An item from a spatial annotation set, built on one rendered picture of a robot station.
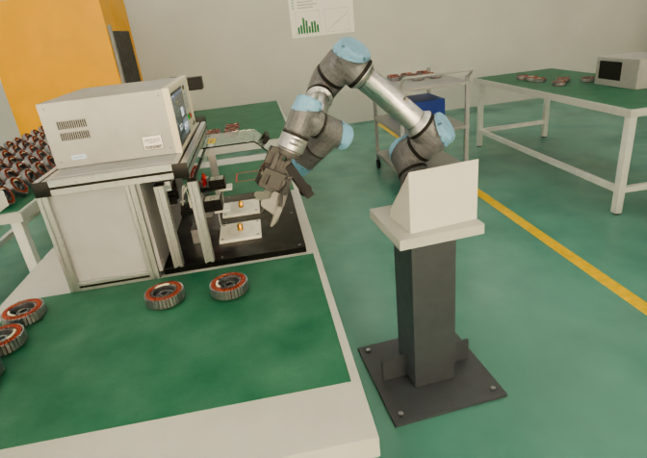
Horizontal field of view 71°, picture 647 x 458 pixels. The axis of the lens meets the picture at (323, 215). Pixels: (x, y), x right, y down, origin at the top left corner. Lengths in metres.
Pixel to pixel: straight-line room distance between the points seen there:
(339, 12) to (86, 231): 5.87
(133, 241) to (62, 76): 3.96
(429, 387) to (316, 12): 5.73
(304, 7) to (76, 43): 3.10
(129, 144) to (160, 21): 5.47
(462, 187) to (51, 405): 1.33
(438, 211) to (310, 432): 0.94
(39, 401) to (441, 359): 1.43
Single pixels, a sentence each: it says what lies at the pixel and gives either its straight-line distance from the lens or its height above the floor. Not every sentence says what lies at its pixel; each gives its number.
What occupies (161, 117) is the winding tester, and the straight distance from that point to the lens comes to 1.54.
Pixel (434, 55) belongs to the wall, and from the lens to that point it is 7.44.
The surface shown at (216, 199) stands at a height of 0.92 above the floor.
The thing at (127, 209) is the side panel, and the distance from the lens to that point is 1.51.
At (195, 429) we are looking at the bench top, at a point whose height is 0.75.
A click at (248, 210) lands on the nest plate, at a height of 0.78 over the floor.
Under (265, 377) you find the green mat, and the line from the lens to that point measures 1.07.
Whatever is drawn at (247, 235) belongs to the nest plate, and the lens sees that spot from 1.66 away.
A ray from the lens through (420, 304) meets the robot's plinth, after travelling 1.83.
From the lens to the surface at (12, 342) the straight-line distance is 1.46.
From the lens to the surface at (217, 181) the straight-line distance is 1.88.
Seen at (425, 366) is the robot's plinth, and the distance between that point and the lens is 2.02.
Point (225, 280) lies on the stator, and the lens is 1.42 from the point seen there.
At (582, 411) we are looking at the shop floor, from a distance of 2.13.
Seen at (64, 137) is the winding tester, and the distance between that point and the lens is 1.63.
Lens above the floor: 1.45
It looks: 23 degrees down
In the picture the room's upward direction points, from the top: 6 degrees counter-clockwise
